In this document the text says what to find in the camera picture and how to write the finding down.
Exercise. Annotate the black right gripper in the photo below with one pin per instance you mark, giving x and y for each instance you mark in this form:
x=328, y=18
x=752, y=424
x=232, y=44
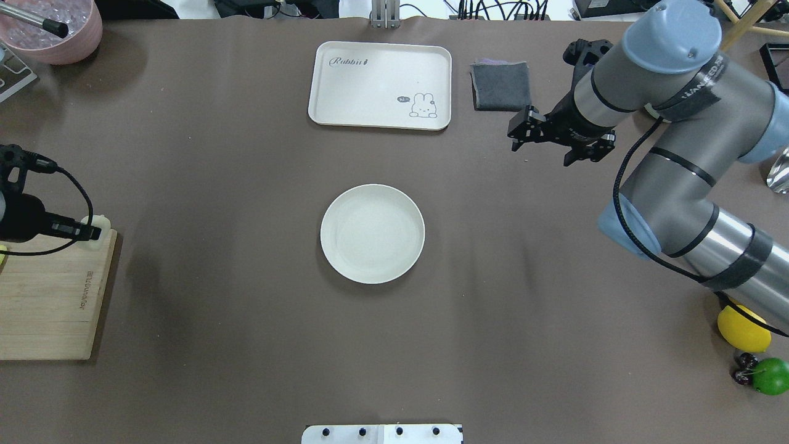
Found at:
x=568, y=120

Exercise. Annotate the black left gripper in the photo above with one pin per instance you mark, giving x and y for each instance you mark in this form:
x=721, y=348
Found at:
x=26, y=218

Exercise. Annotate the white steamed bun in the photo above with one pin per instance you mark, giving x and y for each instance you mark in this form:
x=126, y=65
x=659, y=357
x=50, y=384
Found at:
x=103, y=224

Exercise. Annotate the round white plate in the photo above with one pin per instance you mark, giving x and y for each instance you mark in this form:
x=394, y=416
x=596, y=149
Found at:
x=372, y=234

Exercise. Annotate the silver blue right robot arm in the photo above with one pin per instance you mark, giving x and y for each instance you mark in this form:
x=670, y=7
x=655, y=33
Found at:
x=718, y=112

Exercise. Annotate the cream rabbit tray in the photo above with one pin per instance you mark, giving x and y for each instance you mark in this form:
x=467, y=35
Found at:
x=381, y=85

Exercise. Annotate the wooden cutting board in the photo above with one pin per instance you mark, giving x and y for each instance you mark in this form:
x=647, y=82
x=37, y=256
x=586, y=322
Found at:
x=51, y=304

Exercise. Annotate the grey folded cloth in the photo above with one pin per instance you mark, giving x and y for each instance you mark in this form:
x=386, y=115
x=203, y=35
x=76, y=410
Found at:
x=500, y=86

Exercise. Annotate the pink bowl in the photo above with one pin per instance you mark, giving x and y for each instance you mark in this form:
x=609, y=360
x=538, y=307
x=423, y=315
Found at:
x=52, y=32

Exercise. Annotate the metal scoop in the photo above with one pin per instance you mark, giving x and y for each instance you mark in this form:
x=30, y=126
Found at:
x=777, y=176

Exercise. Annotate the wooden cup stand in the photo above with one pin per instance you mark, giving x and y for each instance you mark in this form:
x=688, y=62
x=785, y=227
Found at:
x=747, y=24

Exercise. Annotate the yellow lemon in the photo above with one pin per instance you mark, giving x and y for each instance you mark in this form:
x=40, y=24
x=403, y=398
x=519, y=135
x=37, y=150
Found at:
x=741, y=332

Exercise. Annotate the white pillar base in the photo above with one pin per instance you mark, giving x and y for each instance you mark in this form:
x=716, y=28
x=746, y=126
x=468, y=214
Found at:
x=425, y=432

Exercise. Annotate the aluminium frame post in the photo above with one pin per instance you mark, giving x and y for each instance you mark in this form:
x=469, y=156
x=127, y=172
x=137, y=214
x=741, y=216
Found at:
x=385, y=14

